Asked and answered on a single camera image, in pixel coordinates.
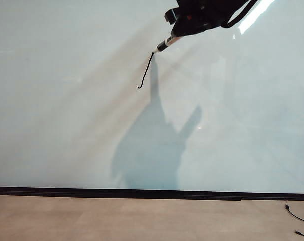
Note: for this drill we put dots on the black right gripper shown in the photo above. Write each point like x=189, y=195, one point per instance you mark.
x=207, y=11

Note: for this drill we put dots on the white black whiteboard marker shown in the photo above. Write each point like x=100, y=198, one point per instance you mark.
x=166, y=43

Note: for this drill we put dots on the large white whiteboard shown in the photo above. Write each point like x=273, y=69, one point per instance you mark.
x=66, y=100

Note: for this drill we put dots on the black whiteboard pen tray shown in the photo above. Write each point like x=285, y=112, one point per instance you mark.
x=116, y=197

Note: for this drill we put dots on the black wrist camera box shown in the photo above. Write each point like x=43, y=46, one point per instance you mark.
x=171, y=16

